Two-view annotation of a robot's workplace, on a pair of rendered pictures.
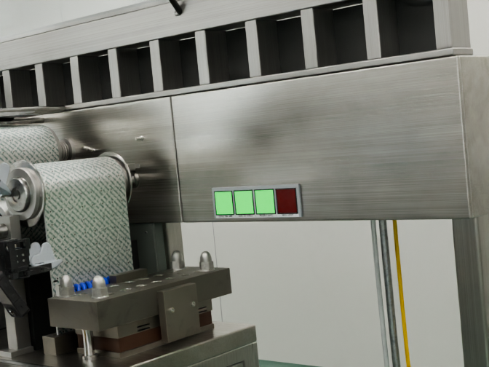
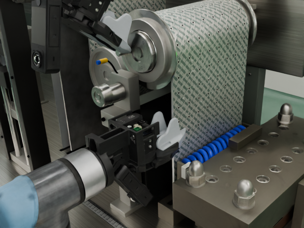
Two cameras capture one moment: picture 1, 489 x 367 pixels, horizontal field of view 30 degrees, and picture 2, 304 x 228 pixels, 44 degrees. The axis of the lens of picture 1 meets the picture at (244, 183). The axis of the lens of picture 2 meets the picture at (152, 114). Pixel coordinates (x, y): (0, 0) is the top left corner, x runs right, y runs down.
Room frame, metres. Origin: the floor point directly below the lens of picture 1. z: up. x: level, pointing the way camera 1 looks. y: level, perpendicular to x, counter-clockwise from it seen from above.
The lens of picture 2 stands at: (1.34, 0.42, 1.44)
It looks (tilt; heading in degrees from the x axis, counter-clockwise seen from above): 26 degrees down; 5
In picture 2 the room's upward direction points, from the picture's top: 2 degrees counter-clockwise
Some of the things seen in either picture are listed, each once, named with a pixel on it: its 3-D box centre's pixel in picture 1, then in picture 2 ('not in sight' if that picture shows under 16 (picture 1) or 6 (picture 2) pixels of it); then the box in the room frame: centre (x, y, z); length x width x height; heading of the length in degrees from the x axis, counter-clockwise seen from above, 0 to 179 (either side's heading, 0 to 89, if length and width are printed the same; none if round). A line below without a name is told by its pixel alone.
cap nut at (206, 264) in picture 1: (206, 260); not in sight; (2.10, 0.11, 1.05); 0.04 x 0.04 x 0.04
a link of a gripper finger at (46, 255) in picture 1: (46, 255); (173, 131); (1.95, 0.44, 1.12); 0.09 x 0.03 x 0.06; 138
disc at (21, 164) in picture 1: (24, 194); (146, 50); (2.01, 0.48, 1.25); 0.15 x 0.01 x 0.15; 49
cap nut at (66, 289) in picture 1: (66, 285); (196, 171); (1.91, 0.39, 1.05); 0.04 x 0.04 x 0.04
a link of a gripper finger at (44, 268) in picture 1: (31, 269); (157, 153); (1.91, 0.46, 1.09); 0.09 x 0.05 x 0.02; 138
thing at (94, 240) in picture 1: (91, 247); (211, 106); (2.06, 0.36, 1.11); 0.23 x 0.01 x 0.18; 139
